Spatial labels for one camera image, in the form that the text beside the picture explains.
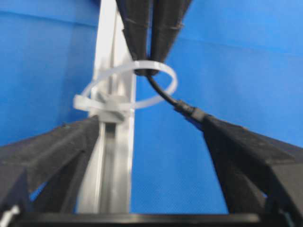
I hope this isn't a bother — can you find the white zip tie loop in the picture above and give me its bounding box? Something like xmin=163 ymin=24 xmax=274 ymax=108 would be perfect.
xmin=73 ymin=60 xmax=178 ymax=113

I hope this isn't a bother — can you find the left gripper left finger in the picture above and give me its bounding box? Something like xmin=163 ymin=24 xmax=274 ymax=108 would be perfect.
xmin=0 ymin=115 xmax=99 ymax=213

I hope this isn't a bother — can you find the black USB cable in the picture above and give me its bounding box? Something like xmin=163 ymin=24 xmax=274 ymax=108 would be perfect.
xmin=145 ymin=72 xmax=210 ymax=131

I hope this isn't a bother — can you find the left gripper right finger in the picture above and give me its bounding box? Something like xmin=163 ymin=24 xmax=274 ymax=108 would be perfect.
xmin=200 ymin=114 xmax=303 ymax=227

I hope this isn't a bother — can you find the aluminium extrusion frame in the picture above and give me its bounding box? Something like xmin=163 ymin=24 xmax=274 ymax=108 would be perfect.
xmin=77 ymin=0 xmax=134 ymax=214

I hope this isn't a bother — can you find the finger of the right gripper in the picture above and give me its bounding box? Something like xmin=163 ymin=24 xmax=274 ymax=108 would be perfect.
xmin=116 ymin=0 xmax=150 ymax=61
xmin=149 ymin=0 xmax=192 ymax=63

